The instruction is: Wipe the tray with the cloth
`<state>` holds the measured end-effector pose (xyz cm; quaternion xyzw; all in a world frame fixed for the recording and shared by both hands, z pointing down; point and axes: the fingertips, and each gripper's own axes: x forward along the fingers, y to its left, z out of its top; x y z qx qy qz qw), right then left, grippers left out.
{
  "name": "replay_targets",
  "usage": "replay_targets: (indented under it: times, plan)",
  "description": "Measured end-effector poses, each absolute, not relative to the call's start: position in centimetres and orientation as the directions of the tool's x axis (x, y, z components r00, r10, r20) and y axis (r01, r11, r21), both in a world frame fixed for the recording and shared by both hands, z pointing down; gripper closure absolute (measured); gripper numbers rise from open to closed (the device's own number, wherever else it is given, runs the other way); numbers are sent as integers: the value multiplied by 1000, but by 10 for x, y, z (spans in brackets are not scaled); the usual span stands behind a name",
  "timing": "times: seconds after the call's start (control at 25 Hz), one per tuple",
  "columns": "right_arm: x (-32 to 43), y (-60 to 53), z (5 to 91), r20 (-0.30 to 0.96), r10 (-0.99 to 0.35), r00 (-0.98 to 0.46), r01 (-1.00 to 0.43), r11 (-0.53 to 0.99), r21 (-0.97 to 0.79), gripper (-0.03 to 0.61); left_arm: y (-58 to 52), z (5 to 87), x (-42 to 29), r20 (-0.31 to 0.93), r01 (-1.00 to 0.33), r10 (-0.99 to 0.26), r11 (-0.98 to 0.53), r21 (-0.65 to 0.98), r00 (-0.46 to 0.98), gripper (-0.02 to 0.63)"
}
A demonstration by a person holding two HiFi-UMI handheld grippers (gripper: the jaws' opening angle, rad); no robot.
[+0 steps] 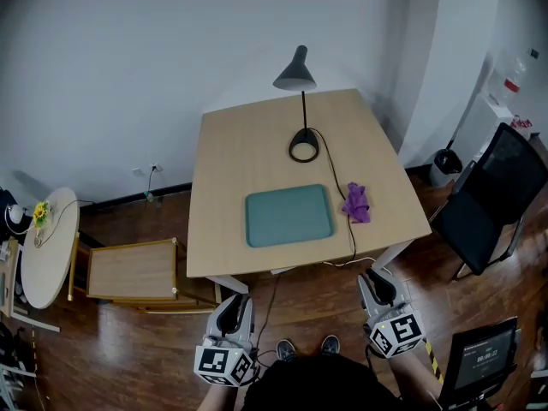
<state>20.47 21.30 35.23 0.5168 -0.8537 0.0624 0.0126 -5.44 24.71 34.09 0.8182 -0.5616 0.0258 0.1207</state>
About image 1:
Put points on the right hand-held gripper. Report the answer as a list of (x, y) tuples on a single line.
[(398, 334)]

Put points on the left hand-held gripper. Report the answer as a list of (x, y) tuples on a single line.
[(218, 362)]

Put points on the purple microfibre cloth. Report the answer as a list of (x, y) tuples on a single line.
[(356, 204)]

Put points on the teal plastic tray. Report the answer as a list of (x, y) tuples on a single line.
[(291, 214)]

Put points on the person's right forearm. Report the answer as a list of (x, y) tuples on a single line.
[(415, 383)]

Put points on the person's left forearm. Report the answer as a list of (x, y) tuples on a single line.
[(218, 398)]

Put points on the person's left shoe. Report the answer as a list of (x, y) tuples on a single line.
[(286, 350)]

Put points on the person's shoe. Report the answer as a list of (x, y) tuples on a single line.
[(286, 350), (330, 345)]

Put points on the person's right shoe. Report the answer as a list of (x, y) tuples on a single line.
[(330, 345)]

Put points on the yellow black striped tape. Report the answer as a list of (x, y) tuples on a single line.
[(433, 362)]

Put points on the person's black clothing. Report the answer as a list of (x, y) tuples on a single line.
[(325, 383)]

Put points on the wooden side cart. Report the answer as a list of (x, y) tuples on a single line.
[(132, 272)]

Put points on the black computer monitor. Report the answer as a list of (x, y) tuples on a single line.
[(484, 362)]

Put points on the black mesh office chair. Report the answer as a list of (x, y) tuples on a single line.
[(492, 212)]

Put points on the waste bin with black bag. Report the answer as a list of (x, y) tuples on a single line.
[(447, 165)]

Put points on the small green plug adapter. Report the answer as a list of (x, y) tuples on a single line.
[(148, 195)]

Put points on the round white table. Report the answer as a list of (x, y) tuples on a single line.
[(49, 255)]

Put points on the white water dispenser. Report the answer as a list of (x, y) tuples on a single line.
[(492, 118)]

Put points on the yellow flowers in pot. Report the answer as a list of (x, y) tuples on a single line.
[(41, 214)]

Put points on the black desk lamp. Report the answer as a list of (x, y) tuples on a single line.
[(297, 75)]

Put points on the white black round device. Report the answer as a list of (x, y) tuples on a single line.
[(15, 214)]

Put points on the white wall socket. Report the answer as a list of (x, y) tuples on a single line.
[(157, 167), (137, 171)]

